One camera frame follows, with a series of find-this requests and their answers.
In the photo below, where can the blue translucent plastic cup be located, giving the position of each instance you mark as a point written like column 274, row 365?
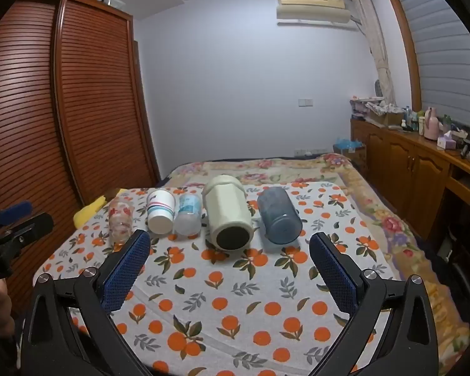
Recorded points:
column 280, row 215

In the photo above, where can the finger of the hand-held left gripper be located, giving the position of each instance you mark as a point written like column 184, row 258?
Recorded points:
column 16, row 210
column 34, row 228

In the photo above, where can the blue plastic bag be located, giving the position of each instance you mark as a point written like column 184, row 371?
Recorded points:
column 347, row 143

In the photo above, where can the floral glass cup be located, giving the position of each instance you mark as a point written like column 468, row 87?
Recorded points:
column 121, row 219

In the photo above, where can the white wall switch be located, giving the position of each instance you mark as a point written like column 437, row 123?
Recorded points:
column 305, row 102

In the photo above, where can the clear cup with blue label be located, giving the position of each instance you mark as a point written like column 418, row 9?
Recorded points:
column 188, row 215

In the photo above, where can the wooden window frame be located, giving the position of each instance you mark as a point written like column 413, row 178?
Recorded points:
column 405, row 55

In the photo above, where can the grey window blind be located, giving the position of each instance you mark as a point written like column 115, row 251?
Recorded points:
column 446, row 70

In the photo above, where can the yellow cloth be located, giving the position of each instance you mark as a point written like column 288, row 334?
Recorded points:
column 88, row 209

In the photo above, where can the wooden sideboard cabinet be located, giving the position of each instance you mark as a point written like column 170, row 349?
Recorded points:
column 399, row 164

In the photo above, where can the floral bedspread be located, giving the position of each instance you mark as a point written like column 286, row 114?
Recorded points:
column 282, row 170

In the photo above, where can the orange fruit print cloth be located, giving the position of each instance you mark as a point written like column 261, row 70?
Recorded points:
column 219, row 282

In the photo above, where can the wall socket strip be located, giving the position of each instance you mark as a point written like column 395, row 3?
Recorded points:
column 309, row 151

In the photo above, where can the cream tied curtain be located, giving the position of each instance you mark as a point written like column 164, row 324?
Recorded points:
column 379, row 55

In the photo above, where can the white striped paper cup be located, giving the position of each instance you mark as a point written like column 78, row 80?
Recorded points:
column 161, row 213

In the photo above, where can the person's left hand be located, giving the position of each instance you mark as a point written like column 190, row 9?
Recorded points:
column 0, row 309

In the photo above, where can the white storage box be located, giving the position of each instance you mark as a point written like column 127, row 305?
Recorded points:
column 114, row 2

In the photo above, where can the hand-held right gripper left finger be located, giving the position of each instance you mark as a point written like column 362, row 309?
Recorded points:
column 125, row 272

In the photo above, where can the brown louvred wooden wardrobe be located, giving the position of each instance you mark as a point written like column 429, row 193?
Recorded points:
column 86, row 105

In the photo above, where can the green bottle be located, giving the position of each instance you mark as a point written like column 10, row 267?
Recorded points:
column 447, row 123

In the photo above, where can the cream insulated cup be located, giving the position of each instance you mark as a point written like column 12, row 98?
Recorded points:
column 227, row 213

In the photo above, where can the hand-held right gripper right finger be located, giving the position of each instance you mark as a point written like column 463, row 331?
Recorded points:
column 333, row 278

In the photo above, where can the open box of clutter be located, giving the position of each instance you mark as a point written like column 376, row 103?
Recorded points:
column 384, row 115

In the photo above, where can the pink tissue box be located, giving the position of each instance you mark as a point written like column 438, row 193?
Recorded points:
column 446, row 141

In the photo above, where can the small desk fan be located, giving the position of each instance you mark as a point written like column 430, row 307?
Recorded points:
column 378, row 87

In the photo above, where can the pink thermos jug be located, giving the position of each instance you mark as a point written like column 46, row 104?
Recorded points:
column 431, row 125

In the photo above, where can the black chair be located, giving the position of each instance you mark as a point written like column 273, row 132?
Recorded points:
column 460, row 262

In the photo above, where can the wall air conditioner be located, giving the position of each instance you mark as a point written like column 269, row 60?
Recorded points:
column 313, row 11

